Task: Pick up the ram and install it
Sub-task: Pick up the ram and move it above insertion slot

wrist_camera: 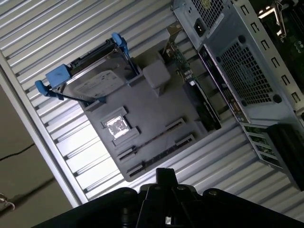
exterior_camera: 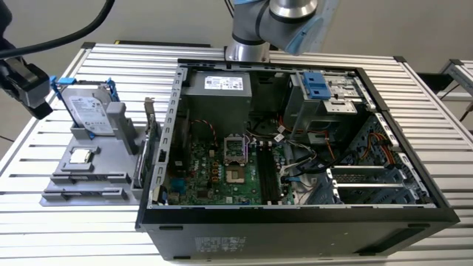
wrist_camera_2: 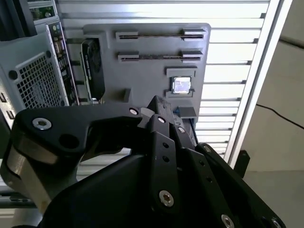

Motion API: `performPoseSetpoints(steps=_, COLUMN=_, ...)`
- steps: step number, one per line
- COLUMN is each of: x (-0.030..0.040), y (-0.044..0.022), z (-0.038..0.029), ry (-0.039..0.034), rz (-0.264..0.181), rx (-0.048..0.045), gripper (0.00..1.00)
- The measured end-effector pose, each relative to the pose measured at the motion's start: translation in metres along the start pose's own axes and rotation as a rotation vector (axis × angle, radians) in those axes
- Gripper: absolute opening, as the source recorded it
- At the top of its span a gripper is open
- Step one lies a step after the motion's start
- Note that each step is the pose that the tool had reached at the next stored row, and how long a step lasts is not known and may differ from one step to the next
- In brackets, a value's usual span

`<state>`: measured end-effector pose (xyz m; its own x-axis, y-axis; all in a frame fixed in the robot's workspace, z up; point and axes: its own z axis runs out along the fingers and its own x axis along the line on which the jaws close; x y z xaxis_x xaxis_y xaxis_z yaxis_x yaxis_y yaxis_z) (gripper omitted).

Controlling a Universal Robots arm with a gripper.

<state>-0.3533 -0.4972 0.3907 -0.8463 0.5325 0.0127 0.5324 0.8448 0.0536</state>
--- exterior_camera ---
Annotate aluminium slat side table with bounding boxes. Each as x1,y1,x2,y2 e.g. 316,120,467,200
436,58,473,100

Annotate thick black wire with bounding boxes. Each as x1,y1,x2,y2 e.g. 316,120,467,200
295,149,358,176

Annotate RAM stick with white label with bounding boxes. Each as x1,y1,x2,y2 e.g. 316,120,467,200
51,172,130,180

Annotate blue drive latch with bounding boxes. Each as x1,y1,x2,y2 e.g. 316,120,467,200
302,71,332,100

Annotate black case fan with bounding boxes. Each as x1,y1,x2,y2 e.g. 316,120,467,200
173,108,194,167

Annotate grey metal drive cage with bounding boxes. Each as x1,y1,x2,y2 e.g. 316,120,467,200
284,70,366,139

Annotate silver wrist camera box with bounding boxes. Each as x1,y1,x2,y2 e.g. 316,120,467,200
0,57,57,120

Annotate silver CPU chip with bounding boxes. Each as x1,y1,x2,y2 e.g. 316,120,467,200
70,148,94,164

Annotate RAM slot with white clips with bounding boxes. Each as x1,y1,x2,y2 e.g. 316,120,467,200
270,140,284,206
262,140,275,206

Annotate hard disk in blue carrier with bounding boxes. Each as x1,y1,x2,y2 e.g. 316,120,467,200
50,76,119,139

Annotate grey metal disk bay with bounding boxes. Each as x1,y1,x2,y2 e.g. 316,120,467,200
327,165,424,206

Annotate metal socket cover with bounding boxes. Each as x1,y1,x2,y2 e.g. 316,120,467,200
224,134,248,165

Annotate grey power supply unit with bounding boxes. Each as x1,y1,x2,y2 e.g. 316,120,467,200
181,70,255,136

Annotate RAM stick with blue label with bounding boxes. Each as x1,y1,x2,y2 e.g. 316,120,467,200
43,187,126,195

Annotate grey parts rack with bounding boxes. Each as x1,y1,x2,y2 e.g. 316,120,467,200
39,101,165,207

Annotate green motherboard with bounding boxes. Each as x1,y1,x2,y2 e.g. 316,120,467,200
165,135,296,206

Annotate black PC case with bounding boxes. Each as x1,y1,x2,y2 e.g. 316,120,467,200
135,57,462,261

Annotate red black fan wire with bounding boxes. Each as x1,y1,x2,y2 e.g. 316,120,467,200
191,119,220,147

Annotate CPU socket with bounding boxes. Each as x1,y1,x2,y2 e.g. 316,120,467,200
226,165,248,185

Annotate orange yellow power wires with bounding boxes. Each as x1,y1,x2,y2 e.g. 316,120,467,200
360,132,400,170

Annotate graphics card with metal bracket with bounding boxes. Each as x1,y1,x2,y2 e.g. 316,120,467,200
134,96,162,192

